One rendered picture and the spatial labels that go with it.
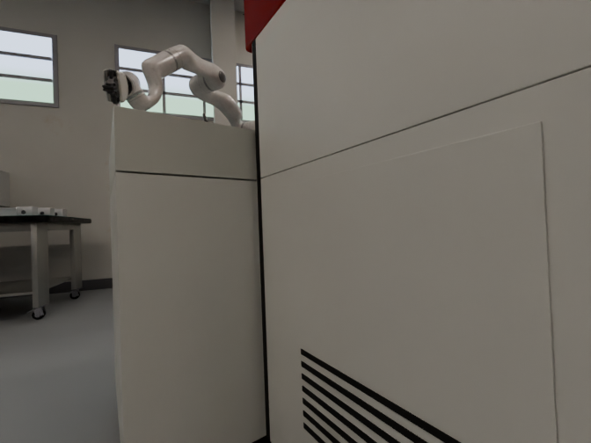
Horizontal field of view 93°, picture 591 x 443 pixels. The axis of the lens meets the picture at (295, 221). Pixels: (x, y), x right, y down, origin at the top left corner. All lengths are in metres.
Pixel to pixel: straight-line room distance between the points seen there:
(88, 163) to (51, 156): 0.37
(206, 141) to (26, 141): 3.79
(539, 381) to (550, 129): 0.26
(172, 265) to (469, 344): 0.61
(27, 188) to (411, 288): 4.25
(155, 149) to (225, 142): 0.18
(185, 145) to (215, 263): 0.31
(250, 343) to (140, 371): 0.27
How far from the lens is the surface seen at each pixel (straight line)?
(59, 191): 4.28
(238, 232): 0.79
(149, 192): 0.74
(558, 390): 0.42
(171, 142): 0.77
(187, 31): 4.79
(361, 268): 0.50
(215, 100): 1.72
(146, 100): 1.37
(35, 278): 3.02
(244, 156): 0.83
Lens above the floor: 0.68
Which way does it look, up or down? 1 degrees up
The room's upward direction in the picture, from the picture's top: 2 degrees counter-clockwise
